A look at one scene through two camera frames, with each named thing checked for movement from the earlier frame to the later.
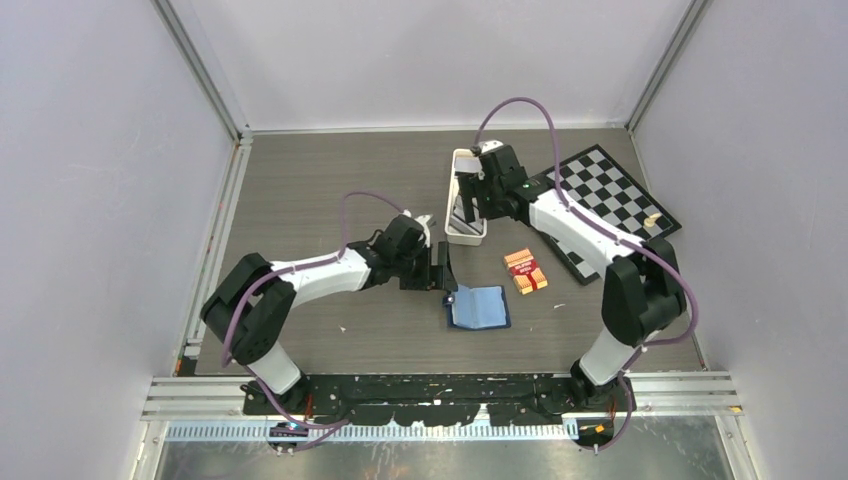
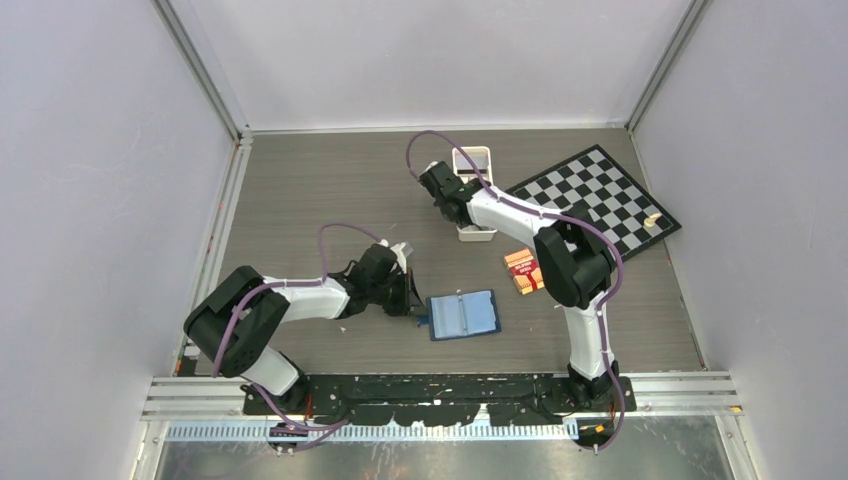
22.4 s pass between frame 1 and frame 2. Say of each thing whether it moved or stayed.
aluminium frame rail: stayed
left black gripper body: moved
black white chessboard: stayed
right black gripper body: moved
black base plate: stayed
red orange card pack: stayed
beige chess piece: stayed
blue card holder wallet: moved
